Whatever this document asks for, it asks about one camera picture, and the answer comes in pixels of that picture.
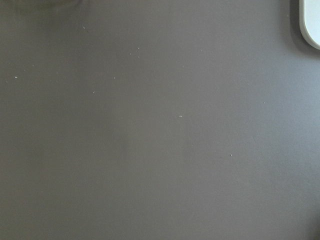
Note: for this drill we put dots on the cream rabbit tray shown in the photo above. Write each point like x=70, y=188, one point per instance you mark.
x=309, y=21

